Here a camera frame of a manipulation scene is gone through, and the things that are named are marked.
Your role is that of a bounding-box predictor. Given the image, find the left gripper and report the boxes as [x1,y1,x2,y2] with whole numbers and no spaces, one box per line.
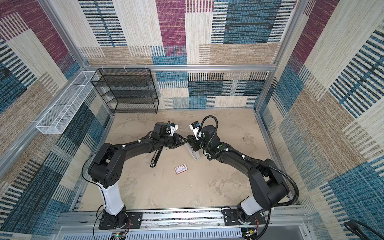
[159,133,187,149]

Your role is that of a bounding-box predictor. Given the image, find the red white staple box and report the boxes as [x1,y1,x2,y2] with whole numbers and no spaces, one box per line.
[175,164,188,175]

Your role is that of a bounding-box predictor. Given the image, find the black stapler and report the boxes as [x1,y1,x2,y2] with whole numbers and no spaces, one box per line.
[150,146,164,168]

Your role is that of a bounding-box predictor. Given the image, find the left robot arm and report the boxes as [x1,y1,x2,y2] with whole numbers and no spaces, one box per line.
[88,122,187,229]

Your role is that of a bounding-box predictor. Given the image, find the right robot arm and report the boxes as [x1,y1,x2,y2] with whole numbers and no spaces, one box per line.
[188,122,297,224]

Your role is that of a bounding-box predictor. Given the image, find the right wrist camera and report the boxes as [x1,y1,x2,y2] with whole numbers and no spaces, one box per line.
[190,121,202,140]

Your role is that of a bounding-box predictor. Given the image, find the black corrugated cable conduit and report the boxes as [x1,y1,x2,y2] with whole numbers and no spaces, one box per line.
[199,115,300,240]

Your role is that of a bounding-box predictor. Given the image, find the black wire shelf rack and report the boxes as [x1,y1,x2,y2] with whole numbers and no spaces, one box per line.
[91,68,159,114]

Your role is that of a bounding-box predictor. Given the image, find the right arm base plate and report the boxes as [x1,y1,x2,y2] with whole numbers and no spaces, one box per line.
[220,206,266,226]

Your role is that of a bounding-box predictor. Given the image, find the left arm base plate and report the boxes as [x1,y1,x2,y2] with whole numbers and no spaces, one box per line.
[98,211,143,230]

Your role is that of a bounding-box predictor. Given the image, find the white wire mesh basket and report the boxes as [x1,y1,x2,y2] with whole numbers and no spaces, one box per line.
[36,71,95,135]

